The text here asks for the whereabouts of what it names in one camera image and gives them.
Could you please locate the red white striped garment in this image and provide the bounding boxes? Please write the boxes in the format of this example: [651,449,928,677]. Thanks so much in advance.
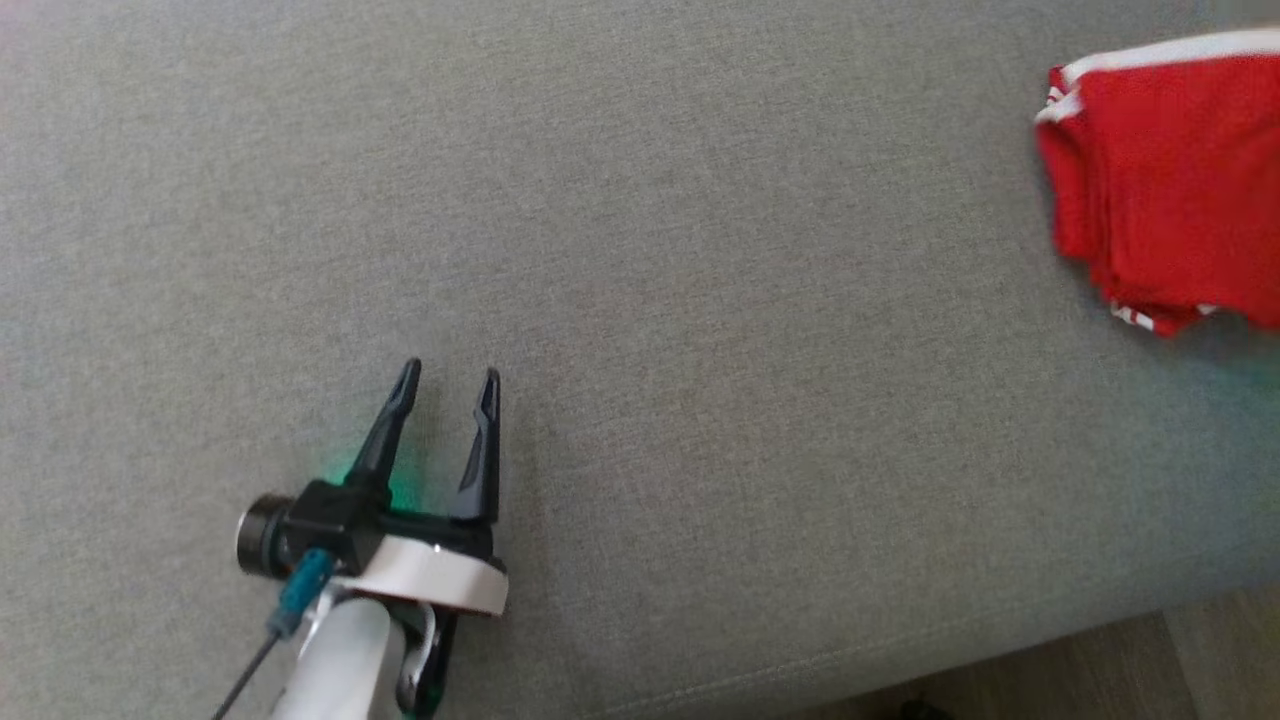
[1108,300,1221,338]

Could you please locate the red and white sports jersey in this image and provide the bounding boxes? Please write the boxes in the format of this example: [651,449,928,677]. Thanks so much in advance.
[1033,28,1280,331]

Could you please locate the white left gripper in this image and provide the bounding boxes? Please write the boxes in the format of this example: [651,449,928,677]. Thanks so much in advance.
[335,357,509,616]

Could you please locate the teal left cable connector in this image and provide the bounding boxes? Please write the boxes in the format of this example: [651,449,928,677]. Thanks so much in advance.
[268,547,336,641]

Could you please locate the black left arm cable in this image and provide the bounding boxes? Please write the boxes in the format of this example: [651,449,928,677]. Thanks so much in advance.
[212,630,286,720]

